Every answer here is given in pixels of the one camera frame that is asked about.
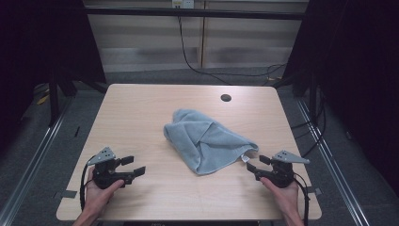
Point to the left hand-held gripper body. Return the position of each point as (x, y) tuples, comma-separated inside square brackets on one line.
[(105, 175)]

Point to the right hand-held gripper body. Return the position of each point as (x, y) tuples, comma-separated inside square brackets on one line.
[(280, 172)]

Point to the light blue towel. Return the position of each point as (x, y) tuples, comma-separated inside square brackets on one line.
[(207, 141)]

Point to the person's left hand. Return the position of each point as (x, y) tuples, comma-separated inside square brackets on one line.
[(98, 197)]

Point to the person's right hand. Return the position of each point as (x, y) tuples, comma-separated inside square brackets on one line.
[(284, 197)]

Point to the grey tape strip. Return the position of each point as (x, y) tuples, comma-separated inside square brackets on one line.
[(69, 194), (315, 190)]

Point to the yellow item on floor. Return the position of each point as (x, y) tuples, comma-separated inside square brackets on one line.
[(43, 100)]

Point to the black curtain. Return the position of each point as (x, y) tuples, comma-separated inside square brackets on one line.
[(40, 47), (354, 78)]

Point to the black horizontal bar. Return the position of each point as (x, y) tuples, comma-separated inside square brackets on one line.
[(194, 13)]

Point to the metal floor rail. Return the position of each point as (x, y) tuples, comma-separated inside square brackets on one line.
[(28, 163), (335, 169)]

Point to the white wall outlet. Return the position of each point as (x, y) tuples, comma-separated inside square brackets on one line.
[(183, 3)]

